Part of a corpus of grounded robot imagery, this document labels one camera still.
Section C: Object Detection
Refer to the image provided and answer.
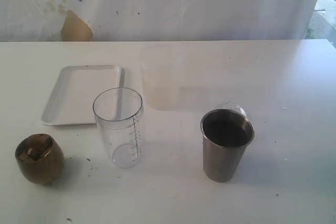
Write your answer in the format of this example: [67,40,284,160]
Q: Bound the translucent plastic container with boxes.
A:
[140,43,180,111]

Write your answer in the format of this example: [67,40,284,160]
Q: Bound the clear plastic dome lid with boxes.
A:
[214,102,247,118]

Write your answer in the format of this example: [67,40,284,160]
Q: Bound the white rectangular tray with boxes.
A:
[41,65,124,126]

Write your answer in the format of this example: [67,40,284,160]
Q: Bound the clear plastic shaker cup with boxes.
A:
[92,87,144,168]

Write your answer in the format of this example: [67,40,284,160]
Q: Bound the brown wooden cup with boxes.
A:
[16,137,65,185]

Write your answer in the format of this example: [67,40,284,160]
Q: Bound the stainless steel cup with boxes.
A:
[201,108,255,183]

